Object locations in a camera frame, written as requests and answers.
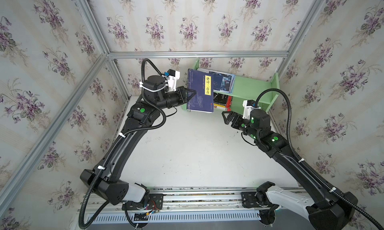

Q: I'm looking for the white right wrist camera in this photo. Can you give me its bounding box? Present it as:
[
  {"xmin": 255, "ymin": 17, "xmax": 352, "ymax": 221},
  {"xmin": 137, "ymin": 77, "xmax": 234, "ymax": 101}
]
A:
[{"xmin": 242, "ymin": 100, "xmax": 259, "ymax": 120}]

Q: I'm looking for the black book yellow title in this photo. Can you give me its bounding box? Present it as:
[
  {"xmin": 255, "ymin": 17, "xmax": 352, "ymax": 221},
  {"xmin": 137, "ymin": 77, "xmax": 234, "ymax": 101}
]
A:
[{"xmin": 214, "ymin": 92, "xmax": 229, "ymax": 106}]

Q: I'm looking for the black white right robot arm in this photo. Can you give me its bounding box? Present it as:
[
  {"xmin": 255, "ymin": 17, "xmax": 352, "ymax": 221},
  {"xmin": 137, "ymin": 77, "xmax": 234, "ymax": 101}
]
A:
[{"xmin": 222, "ymin": 88, "xmax": 383, "ymax": 230}]

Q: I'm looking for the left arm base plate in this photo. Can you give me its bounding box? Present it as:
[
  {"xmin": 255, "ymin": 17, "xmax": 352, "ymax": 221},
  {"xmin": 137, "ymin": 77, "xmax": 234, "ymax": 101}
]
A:
[{"xmin": 122, "ymin": 194, "xmax": 164, "ymax": 211}]

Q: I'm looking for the dark blue book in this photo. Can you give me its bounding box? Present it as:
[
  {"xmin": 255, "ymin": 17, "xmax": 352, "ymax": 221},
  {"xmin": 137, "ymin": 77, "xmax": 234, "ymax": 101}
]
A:
[{"xmin": 187, "ymin": 69, "xmax": 214, "ymax": 113}]

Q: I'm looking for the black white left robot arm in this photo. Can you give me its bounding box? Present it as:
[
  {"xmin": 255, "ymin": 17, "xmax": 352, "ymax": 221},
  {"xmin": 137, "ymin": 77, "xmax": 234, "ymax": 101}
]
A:
[{"xmin": 78, "ymin": 59, "xmax": 196, "ymax": 230}]

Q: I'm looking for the yellow cartoon cover book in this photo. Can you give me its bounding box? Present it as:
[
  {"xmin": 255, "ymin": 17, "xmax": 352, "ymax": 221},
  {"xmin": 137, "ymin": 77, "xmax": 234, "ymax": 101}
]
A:
[{"xmin": 214, "ymin": 103, "xmax": 228, "ymax": 111}]

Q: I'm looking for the aluminium mounting rail frame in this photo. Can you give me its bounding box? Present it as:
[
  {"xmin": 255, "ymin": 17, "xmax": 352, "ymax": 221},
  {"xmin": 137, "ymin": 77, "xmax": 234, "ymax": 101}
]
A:
[{"xmin": 71, "ymin": 186, "xmax": 337, "ymax": 230}]

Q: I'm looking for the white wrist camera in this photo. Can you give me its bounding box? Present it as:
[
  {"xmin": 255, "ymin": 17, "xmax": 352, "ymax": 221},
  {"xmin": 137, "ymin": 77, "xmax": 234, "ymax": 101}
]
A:
[
  {"xmin": 164, "ymin": 69, "xmax": 180, "ymax": 93},
  {"xmin": 242, "ymin": 100, "xmax": 259, "ymax": 120}
]

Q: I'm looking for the green metal bookshelf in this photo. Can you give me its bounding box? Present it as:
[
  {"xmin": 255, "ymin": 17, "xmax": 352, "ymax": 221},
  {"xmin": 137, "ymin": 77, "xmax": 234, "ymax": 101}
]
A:
[{"xmin": 192, "ymin": 59, "xmax": 280, "ymax": 113}]

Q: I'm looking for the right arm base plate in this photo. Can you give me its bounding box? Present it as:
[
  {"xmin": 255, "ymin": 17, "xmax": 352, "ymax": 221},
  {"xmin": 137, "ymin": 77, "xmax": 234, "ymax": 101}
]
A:
[{"xmin": 241, "ymin": 192, "xmax": 268, "ymax": 209}]

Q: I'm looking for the green nature encyclopedia book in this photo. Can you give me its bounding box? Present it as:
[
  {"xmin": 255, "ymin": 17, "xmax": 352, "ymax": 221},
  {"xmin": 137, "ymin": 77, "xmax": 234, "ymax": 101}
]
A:
[{"xmin": 227, "ymin": 96, "xmax": 232, "ymax": 111}]

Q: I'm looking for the white science youth magazine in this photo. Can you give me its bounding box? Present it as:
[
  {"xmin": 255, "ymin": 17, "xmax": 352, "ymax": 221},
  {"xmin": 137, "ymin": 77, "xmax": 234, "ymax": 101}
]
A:
[{"xmin": 198, "ymin": 68, "xmax": 236, "ymax": 94}]

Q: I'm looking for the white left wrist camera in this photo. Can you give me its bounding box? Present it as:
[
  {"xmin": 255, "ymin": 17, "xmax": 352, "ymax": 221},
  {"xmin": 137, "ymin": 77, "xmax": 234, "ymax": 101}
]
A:
[{"xmin": 164, "ymin": 69, "xmax": 180, "ymax": 93}]

